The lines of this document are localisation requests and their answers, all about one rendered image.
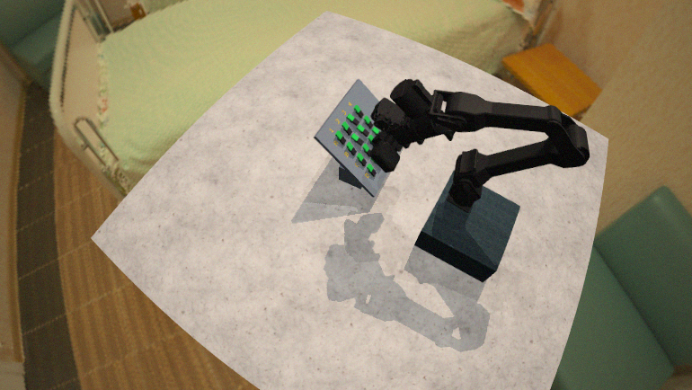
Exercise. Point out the grey switch panel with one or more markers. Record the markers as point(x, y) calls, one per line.
point(347, 136)

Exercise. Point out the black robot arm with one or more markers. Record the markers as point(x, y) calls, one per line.
point(566, 145)

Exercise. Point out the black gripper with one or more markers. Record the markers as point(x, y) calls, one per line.
point(384, 152)

